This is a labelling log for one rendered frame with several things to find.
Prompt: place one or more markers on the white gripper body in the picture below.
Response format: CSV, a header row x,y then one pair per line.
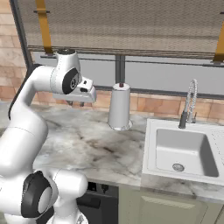
x,y
76,96

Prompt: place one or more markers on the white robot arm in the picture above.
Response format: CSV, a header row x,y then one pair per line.
x,y
26,137

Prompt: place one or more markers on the white paper towel roll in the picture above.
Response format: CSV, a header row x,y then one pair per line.
x,y
119,107

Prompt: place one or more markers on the grey framed window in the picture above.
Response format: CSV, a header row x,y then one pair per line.
x,y
163,74

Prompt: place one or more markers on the beige woven window blind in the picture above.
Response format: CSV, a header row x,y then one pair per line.
x,y
128,26

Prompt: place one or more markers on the black dishwasher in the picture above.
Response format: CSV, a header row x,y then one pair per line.
x,y
99,201

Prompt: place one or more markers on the silver spring tap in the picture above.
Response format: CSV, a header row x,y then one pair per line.
x,y
189,102

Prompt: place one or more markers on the white sink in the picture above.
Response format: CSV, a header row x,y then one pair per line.
x,y
183,151

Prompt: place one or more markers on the pale green cupboard door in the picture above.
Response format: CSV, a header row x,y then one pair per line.
x,y
169,208

